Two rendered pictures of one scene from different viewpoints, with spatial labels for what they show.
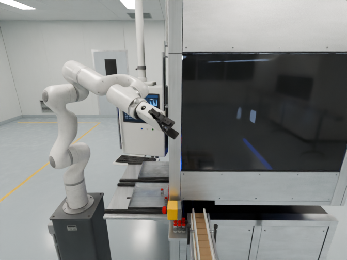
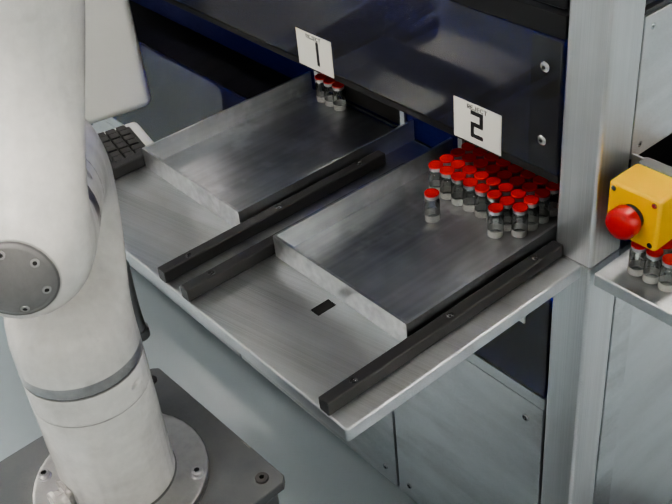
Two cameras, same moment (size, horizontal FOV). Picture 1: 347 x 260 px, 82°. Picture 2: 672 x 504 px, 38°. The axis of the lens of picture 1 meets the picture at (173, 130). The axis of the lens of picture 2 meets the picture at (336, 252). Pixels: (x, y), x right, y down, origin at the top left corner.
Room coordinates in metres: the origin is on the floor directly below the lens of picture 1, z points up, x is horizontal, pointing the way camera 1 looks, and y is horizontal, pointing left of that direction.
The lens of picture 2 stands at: (0.36, 0.87, 1.68)
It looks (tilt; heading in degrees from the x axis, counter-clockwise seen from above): 37 degrees down; 323
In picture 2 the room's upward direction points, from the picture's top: 6 degrees counter-clockwise
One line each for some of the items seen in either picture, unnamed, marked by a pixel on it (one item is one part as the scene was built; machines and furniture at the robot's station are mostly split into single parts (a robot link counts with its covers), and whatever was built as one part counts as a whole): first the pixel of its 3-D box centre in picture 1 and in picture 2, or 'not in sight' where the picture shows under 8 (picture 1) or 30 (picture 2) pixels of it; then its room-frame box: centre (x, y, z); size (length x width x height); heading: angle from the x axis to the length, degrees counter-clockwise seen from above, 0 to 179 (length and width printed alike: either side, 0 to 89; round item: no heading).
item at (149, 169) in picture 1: (160, 170); (278, 143); (1.48, 0.11, 0.90); 0.34 x 0.26 x 0.04; 89
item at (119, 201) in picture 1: (150, 184); (314, 219); (1.31, 0.18, 0.87); 0.70 x 0.48 x 0.02; 179
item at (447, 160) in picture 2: not in sight; (487, 191); (1.14, 0.00, 0.91); 0.18 x 0.02 x 0.05; 179
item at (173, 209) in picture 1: (173, 210); (649, 204); (0.89, 0.00, 0.99); 0.08 x 0.07 x 0.07; 89
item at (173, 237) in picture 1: (181, 230); (669, 275); (0.87, -0.04, 0.87); 0.14 x 0.13 x 0.02; 89
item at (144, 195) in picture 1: (156, 195); (431, 229); (1.14, 0.11, 0.90); 0.34 x 0.26 x 0.04; 89
